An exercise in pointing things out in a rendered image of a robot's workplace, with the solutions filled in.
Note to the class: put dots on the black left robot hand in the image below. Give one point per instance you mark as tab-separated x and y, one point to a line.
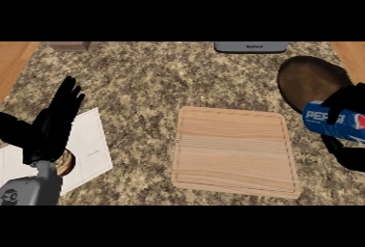
53	128

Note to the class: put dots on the blue soda can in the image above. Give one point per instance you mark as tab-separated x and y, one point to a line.
317	121

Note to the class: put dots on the dark grey appliance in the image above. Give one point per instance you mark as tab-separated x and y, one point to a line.
252	47

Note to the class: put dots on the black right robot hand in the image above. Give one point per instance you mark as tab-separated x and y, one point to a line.
351	96

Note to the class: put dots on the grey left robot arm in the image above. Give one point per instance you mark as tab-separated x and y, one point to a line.
30	189

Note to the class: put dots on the brown round wooden disc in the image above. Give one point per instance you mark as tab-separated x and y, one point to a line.
67	164

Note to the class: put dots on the light wooden cutting board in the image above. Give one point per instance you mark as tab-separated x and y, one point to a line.
236	151

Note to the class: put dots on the dark brown round pan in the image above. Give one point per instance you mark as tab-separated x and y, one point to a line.
308	81

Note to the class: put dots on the white rectangular placemat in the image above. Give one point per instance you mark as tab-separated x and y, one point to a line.
91	144

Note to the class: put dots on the brown wooden box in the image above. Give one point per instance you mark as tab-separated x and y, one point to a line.
69	46

